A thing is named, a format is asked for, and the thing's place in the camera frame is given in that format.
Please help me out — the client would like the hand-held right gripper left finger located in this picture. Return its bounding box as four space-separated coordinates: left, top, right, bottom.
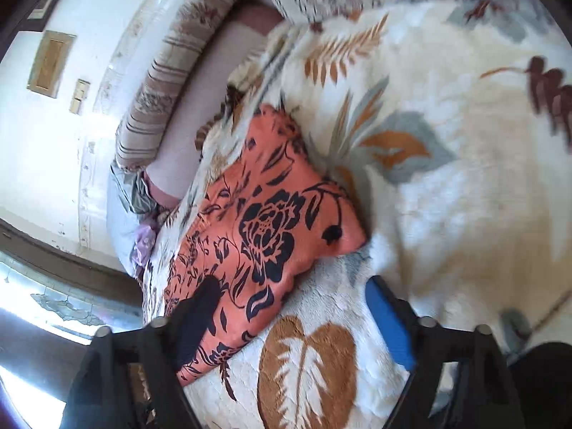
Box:
60 275 224 429

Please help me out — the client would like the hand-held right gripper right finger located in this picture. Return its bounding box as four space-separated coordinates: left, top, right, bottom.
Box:
364 276 526 429

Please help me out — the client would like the orange floral blouse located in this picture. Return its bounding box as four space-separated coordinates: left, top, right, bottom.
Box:
163 104 368 387

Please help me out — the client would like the purple floral cloth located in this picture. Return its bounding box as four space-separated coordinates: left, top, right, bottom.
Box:
129 226 157 273

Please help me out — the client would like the blue-grey cloth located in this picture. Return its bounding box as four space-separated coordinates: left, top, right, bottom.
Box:
106 163 162 273

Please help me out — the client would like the window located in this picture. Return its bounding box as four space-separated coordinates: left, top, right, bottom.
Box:
0 219 144 429

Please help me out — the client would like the leaf print blanket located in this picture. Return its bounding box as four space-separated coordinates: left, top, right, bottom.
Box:
143 0 572 429

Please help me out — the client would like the dark cloth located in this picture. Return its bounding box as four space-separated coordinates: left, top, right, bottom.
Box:
507 342 572 429

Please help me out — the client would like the pink bolster cushion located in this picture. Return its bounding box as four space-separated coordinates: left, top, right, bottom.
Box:
145 4 284 204

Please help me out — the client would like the wall light switch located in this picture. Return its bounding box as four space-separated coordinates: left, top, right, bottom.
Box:
68 79 91 114

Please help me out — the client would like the framed wall panel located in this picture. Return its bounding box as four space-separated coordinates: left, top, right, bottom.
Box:
27 30 78 99

